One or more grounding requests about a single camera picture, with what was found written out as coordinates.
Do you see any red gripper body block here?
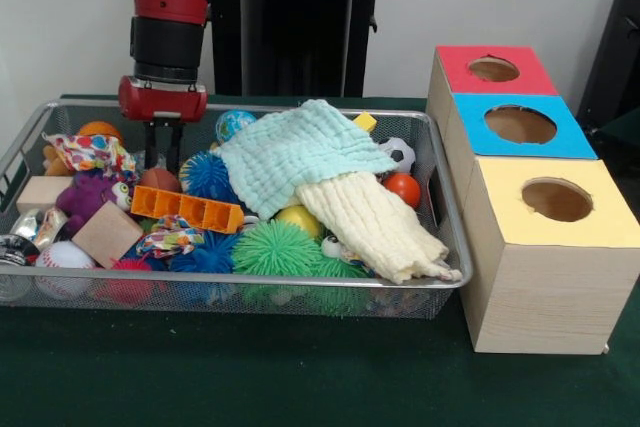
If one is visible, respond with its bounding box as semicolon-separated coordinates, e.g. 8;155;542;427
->
117;75;209;124

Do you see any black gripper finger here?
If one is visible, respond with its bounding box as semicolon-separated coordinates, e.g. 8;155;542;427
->
167;121;184;174
144;120;158;169

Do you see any mint knitted cloth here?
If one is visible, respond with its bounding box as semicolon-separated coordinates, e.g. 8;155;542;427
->
213;99;399;221

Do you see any wooden box with three holes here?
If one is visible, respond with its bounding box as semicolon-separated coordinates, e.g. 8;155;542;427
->
425;44;640;356

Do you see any small basketball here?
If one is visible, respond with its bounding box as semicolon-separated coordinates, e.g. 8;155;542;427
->
78;120;124;146

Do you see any orange long toy block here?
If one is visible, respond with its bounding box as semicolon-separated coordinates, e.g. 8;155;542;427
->
130;184;245;236

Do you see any globe print ball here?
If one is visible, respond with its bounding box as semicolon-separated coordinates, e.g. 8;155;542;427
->
215;109;258;144

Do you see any purple plush monster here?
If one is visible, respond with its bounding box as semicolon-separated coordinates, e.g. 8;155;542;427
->
55;170;134;236

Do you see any tan wooden cube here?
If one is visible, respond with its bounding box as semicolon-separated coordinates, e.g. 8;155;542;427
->
72;200;145;268

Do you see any green spiky rubber ball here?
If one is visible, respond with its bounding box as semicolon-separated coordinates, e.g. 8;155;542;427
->
230;219;324;278

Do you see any cream knitted cloth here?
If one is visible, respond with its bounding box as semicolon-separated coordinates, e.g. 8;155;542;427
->
297;172;464;284

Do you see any small soccer ball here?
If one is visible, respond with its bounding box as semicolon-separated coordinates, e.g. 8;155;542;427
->
378;136;417;173

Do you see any orange-red smooth ball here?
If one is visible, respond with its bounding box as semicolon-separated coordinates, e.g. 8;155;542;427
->
382;172;422;209

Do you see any dark green table cloth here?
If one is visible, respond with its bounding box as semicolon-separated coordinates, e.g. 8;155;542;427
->
0;93;640;427

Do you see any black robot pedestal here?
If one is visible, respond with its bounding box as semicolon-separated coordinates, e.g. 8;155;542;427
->
204;0;404;98

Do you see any shallow wire mesh bin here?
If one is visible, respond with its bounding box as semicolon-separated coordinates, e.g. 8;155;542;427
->
0;99;474;321

